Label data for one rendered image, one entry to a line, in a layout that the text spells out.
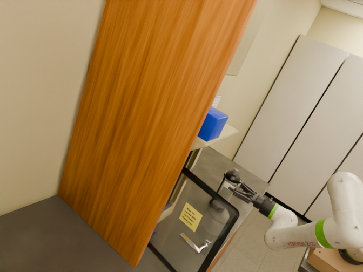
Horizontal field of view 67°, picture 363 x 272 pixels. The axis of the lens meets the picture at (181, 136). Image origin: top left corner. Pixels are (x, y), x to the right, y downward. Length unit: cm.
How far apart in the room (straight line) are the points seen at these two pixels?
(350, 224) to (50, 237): 110
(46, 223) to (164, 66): 78
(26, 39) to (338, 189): 119
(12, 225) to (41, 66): 60
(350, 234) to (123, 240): 83
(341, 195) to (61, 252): 106
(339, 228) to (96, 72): 105
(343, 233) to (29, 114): 118
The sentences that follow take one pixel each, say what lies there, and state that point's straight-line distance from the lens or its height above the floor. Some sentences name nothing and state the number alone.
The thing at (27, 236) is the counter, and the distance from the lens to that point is 121.
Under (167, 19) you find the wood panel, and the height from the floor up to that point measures 181.
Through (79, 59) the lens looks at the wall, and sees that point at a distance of 109.
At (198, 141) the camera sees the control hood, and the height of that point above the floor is 150.
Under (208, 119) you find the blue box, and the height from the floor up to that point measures 158.
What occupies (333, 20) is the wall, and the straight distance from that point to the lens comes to 445.
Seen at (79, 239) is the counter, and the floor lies 94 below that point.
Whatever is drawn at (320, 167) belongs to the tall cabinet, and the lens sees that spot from 405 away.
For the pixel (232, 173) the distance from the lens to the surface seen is 158.
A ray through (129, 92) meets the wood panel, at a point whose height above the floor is 155.
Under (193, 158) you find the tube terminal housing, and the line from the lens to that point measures 131.
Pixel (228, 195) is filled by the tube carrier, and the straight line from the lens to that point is 161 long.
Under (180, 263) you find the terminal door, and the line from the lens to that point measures 111.
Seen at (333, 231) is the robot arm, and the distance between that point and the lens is 121.
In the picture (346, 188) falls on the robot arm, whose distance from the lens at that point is 121.
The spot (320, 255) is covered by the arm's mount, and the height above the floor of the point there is 102.
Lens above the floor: 184
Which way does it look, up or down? 22 degrees down
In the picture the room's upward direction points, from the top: 23 degrees clockwise
